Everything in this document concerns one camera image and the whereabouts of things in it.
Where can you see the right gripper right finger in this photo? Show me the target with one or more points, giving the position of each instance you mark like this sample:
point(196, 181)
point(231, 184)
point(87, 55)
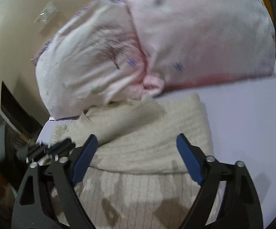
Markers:
point(240, 207)

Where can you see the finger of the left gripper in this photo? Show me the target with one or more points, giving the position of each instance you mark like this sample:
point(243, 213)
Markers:
point(32, 153)
point(60, 147)

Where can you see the white wall socket panel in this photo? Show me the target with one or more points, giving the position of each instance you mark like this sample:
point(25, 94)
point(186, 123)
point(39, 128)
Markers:
point(47, 13)

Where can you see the pink floral pillow right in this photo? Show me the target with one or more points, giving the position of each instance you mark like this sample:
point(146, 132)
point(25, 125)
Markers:
point(199, 42)

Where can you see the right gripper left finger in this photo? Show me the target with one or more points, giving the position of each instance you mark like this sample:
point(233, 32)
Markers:
point(33, 207)

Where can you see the pink floral pillow left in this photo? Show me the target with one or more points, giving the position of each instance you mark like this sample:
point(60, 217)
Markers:
point(95, 59)

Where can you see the beige cable knit sweater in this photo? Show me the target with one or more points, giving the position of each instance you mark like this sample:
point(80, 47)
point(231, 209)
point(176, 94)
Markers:
point(137, 178)

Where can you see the pink floral pillow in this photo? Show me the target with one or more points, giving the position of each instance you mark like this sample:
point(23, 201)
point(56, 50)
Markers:
point(95, 59)
point(199, 42)

